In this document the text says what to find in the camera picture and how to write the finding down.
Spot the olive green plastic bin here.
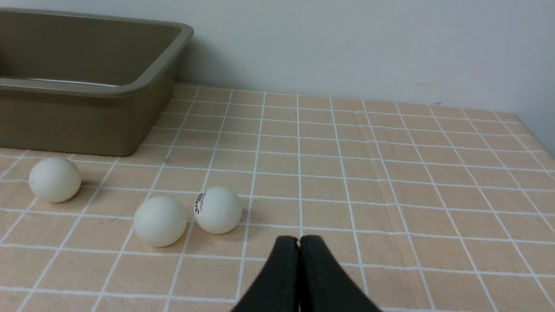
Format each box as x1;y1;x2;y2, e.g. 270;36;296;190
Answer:
0;8;194;157

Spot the checkered beige tablecloth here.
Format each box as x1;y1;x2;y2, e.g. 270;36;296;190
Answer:
0;84;554;312

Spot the plain white ball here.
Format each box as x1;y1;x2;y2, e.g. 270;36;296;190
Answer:
28;157;82;203
133;197;188;247

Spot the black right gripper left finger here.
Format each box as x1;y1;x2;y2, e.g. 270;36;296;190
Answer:
233;236;299;312

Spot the white ball with logo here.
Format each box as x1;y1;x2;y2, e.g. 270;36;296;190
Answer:
194;186;242;234

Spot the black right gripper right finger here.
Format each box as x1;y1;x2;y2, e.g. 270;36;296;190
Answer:
299;235;380;312

